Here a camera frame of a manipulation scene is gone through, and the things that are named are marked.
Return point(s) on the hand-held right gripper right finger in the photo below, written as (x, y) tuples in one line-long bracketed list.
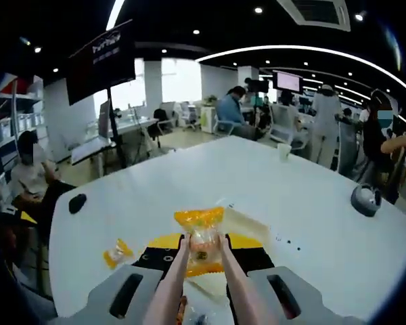
[(257, 259)]

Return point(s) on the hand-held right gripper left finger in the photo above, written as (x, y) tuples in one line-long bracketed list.
[(152, 260)]

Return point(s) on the beige food tongs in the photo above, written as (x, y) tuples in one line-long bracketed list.
[(169, 287)]

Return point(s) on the beige hexagonal container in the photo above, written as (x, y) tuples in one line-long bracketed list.
[(247, 225)]

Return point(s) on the black computer mouse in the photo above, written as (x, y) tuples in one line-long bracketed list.
[(78, 203)]

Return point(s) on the white storage shelf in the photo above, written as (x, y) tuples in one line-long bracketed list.
[(23, 118)]

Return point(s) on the white office desk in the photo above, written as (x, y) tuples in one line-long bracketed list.
[(91, 145)]

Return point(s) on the white paper cup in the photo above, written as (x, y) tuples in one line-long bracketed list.
[(284, 151)]

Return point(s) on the grey VR headset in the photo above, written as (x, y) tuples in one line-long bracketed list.
[(363, 203)]

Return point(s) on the dark computer monitor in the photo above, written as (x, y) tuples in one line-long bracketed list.
[(105, 118)]

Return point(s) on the black banner stand pole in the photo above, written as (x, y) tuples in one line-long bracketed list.
[(114, 128)]

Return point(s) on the white low cabinet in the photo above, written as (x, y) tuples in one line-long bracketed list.
[(208, 118)]

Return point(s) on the green potted plant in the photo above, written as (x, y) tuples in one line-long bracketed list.
[(211, 99)]

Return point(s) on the small black monitor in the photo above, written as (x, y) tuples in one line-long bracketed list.
[(258, 85)]

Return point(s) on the black display banner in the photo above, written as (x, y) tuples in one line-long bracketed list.
[(101, 64)]

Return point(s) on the bright display screen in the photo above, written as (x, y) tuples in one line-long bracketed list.
[(287, 81)]

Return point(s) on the long ceiling light strip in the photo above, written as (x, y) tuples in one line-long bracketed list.
[(291, 47), (115, 15)]

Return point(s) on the ceiling air conditioner vent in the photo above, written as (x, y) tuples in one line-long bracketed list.
[(311, 11)]

